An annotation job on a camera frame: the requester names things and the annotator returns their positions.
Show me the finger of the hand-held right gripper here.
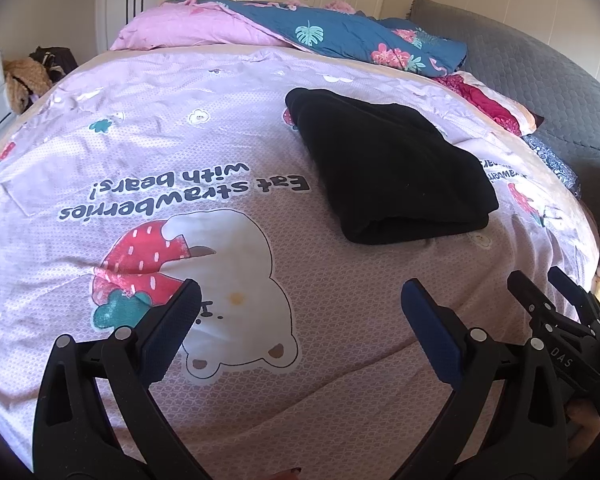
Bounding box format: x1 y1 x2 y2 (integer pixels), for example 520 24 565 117
507 270 598 356
547 266 600 322

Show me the blue patterned pillow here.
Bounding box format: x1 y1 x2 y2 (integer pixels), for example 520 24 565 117
522 132 581 198

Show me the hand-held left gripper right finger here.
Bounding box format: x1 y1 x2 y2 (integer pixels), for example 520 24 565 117
401 277 568 480

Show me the blue and pink floral quilt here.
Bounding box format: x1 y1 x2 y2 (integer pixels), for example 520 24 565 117
109 0 468 78

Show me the black sweater with orange patches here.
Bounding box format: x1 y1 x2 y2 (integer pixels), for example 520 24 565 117
285 87 500 246

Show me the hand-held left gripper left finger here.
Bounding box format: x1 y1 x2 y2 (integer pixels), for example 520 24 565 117
32 277 203 480

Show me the grey quilted headboard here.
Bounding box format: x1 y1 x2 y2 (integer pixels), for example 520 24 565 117
407 0 600 241

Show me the person's right hand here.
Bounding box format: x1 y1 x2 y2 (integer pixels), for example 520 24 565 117
567 401 600 436

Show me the black bag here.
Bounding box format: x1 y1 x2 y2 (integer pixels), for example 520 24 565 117
29 46 78 81

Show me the pink strawberry bear printed blanket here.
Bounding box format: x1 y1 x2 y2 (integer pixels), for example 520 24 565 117
0 45 600 480

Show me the red floral pillow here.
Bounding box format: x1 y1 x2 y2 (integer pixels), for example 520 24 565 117
435 71 546 136

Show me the brown crumpled cloth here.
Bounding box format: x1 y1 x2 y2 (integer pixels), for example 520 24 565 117
2 57 53 113

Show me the white door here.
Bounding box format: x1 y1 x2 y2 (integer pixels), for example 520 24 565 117
96 0 161 53

